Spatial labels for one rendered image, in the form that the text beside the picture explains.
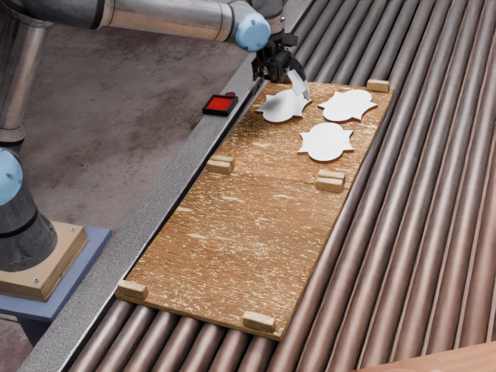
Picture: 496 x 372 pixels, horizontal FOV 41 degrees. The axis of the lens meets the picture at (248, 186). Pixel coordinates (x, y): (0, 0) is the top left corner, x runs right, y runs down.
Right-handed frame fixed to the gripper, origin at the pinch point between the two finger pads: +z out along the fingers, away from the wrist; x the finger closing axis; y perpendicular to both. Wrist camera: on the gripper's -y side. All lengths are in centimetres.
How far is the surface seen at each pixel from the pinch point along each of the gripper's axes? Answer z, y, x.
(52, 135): 99, -83, -177
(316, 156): 2.2, 18.9, 15.4
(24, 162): 99, -59, -177
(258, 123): 3.5, 7.8, -3.9
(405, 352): 4, 64, 46
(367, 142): 3.4, 10.1, 24.9
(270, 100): 2.6, -1.3, -4.1
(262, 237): 2.9, 46.0, 13.0
